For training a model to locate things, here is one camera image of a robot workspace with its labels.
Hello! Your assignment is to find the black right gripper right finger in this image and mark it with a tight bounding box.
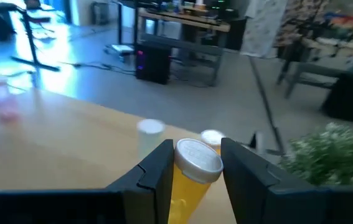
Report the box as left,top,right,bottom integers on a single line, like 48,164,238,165
220,138,342,224

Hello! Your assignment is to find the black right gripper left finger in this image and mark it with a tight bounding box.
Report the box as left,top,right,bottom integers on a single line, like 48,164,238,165
105,138,175,224

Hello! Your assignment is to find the orange medicine bottle white cap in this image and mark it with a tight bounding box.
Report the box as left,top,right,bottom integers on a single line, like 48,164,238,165
167,138,224,224
200,129,226,156

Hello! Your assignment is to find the teal medicine bottle white cap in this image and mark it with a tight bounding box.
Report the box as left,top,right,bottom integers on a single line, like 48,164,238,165
136,118,166,159

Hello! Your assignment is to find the green potted plant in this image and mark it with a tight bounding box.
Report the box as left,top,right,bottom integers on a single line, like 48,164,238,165
278,121,353,188

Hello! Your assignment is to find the black computer tower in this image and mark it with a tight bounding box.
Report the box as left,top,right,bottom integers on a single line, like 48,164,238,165
134,41,172,85

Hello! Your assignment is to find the grey table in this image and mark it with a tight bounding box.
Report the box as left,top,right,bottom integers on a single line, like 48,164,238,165
277,37,353,100

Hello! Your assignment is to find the white floor device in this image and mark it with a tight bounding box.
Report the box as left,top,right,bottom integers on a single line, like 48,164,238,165
111,44,135,55

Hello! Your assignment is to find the white printed hanging cloth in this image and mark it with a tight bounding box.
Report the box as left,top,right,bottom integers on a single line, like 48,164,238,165
240,0,289,59

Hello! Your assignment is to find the wooden table with clutter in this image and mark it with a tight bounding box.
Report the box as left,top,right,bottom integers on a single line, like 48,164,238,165
138,7,232,34

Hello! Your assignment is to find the brown patterned hanging cloth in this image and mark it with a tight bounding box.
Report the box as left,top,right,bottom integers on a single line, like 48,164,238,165
274,0,331,47

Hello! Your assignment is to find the black stand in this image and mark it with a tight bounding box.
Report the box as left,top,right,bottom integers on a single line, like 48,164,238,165
10,7,61,73

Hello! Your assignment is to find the wooden shelf black metal frame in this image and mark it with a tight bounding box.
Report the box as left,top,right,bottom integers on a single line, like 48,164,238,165
0,88,286,224

